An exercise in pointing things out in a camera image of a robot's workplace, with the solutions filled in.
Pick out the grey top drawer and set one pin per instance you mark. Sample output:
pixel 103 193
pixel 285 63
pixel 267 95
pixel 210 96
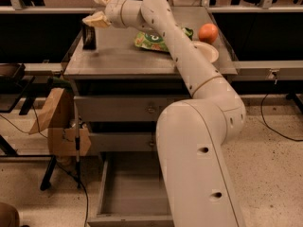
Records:
pixel 123 108

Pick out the black table frame left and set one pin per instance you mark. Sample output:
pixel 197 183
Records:
pixel 13 86

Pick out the white paper bowl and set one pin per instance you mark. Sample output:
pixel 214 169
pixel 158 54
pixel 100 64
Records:
pixel 209 51

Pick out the black rxbar chocolate bar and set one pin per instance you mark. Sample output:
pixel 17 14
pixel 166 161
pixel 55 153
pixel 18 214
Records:
pixel 88 37

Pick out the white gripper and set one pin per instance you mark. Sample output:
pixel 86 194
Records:
pixel 113 11

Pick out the grey drawer cabinet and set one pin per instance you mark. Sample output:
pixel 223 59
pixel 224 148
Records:
pixel 118 68

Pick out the brown round object corner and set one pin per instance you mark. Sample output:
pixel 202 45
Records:
pixel 9 216

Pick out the brown cardboard box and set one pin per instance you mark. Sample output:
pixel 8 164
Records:
pixel 56 117

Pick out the orange fruit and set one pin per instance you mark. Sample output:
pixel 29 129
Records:
pixel 208 33

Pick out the grey middle drawer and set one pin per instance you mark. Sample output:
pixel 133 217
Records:
pixel 122 141

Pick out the green snack bag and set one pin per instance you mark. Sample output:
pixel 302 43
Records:
pixel 161 43

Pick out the grey open bottom drawer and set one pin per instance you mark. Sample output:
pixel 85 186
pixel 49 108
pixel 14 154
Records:
pixel 132 192

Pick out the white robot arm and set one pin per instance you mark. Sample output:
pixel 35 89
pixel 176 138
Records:
pixel 189 133

